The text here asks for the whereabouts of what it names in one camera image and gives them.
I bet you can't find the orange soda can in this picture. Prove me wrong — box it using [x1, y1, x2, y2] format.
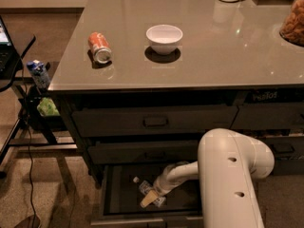
[88, 32, 112, 64]

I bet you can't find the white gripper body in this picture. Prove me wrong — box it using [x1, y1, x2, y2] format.
[153, 171, 175, 196]

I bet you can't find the white bowl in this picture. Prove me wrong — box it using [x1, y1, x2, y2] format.
[145, 25, 183, 55]

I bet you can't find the black cable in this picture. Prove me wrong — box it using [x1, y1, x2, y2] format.
[18, 57, 41, 228]

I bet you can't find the jar of snacks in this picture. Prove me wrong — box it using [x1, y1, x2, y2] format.
[279, 0, 304, 47]

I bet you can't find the middle left drawer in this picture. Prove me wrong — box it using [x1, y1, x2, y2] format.
[87, 140, 199, 164]

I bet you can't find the top left drawer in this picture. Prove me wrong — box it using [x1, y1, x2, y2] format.
[72, 105, 238, 137]

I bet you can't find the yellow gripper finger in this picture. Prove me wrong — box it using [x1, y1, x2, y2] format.
[141, 190, 159, 208]

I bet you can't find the green snack bag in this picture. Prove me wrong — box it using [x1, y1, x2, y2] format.
[37, 98, 59, 117]

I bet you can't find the middle right drawer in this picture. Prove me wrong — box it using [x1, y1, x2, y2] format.
[262, 136, 304, 161]

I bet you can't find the black side table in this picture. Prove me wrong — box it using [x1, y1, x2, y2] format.
[0, 33, 79, 176]

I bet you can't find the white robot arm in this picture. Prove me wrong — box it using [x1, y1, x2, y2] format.
[141, 128, 275, 228]

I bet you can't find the bottom right drawer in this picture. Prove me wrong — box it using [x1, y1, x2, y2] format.
[273, 160, 304, 176]

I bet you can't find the clear plastic water bottle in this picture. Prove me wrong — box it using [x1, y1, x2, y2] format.
[133, 177, 166, 207]

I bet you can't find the top right drawer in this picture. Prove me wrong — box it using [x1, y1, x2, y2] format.
[231, 103, 304, 130]

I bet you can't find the open bottom drawer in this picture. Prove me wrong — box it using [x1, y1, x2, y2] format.
[91, 162, 205, 228]

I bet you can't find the black laptop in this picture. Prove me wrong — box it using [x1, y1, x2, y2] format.
[0, 16, 16, 73]

